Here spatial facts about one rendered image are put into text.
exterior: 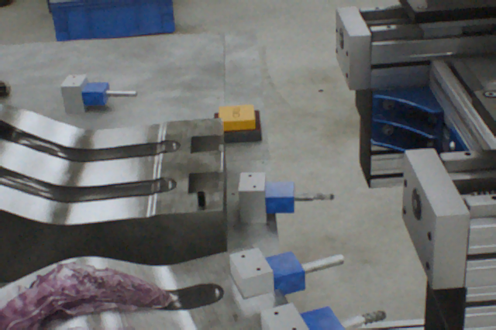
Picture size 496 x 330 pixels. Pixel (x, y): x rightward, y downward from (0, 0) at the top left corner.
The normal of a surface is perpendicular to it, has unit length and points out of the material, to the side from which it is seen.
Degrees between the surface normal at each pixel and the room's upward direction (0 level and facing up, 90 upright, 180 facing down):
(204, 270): 0
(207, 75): 0
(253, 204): 90
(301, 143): 0
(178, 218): 90
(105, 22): 91
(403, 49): 90
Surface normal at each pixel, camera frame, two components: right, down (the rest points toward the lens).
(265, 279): 0.32, 0.45
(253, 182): -0.06, -0.87
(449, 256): 0.06, 0.49
